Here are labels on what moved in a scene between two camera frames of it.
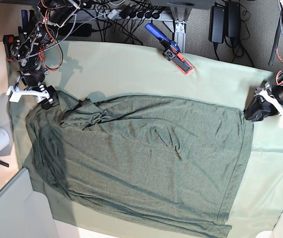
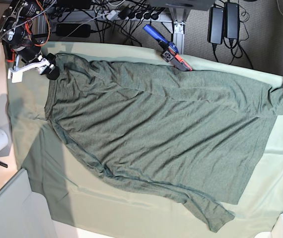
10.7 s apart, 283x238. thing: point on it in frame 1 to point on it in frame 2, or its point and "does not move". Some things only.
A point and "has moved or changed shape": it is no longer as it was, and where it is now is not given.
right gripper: [51, 90] to [52, 72]
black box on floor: [80, 29] does not move
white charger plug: [113, 15] does not move
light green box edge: [18, 211] does not move
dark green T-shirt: [142, 165] has moved or changed shape
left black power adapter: [233, 19] does not move
